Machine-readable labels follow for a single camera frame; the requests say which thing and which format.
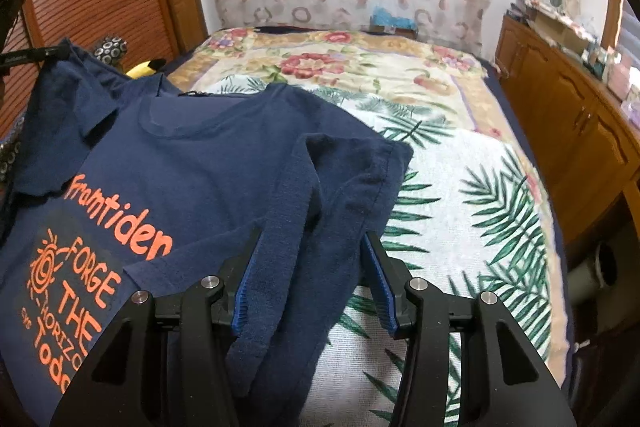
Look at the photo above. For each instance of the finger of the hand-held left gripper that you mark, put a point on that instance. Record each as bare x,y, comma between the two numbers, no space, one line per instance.
42,53

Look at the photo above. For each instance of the blue box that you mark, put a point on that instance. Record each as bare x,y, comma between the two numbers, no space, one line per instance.
392,21

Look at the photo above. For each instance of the purple box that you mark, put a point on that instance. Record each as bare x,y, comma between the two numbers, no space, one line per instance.
631,113

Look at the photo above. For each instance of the yellow plush toy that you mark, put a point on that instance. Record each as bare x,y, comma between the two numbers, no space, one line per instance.
145,68

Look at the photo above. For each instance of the wooden cabinet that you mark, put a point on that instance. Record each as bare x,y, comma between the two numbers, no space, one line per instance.
565,117

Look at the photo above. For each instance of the palm leaf print blanket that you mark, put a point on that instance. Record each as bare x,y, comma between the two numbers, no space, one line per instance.
450,232

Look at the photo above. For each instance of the cardboard box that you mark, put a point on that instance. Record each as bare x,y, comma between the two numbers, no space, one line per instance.
560,29

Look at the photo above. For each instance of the grey cylindrical bin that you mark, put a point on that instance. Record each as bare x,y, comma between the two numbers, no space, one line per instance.
592,274

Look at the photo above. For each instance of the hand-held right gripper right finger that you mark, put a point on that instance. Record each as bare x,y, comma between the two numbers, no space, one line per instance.
381,293

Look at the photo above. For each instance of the navy t-shirt with orange print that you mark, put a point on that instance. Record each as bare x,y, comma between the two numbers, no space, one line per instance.
210,167

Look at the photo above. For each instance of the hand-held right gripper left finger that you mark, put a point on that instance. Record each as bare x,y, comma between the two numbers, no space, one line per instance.
247,288

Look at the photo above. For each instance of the pink box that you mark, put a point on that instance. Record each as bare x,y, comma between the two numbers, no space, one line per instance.
622,77

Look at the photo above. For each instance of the floral print blanket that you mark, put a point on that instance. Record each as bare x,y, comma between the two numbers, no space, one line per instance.
350,67

